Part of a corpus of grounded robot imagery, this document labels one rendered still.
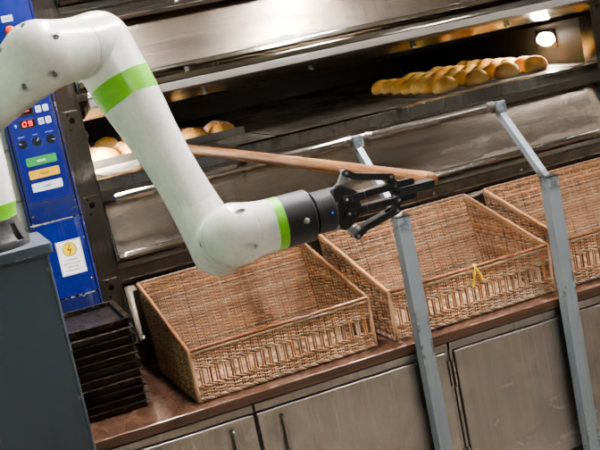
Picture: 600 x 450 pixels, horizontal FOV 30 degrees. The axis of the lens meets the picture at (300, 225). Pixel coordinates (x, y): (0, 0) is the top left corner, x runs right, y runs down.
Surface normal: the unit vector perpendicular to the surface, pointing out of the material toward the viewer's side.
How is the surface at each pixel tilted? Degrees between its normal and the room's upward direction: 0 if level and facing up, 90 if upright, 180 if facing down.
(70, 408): 90
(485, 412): 89
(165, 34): 70
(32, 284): 90
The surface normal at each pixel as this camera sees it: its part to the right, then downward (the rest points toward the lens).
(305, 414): 0.34, 0.11
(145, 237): 0.26, -0.23
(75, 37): 0.77, -0.47
